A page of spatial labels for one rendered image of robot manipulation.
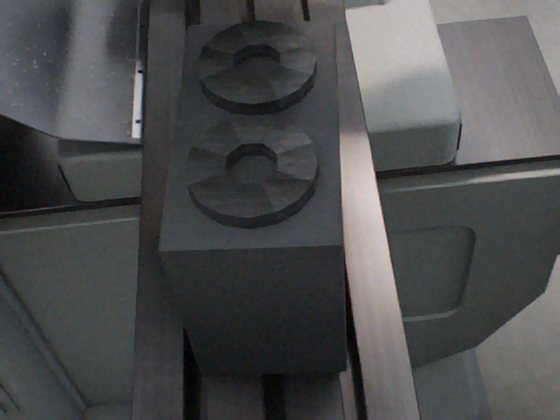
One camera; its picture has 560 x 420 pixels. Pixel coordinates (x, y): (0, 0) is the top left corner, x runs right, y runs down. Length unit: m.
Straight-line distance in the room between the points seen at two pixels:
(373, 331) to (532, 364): 1.11
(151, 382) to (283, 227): 0.22
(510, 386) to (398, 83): 0.89
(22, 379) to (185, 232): 0.84
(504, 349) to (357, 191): 1.06
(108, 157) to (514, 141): 0.52
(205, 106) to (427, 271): 0.71
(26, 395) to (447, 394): 0.71
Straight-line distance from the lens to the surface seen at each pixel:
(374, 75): 1.04
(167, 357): 0.71
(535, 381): 1.78
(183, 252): 0.53
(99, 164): 1.01
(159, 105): 0.88
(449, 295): 1.33
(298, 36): 0.63
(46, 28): 1.06
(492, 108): 1.14
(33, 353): 1.34
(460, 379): 1.53
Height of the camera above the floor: 1.58
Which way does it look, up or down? 51 degrees down
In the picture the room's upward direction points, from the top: 4 degrees counter-clockwise
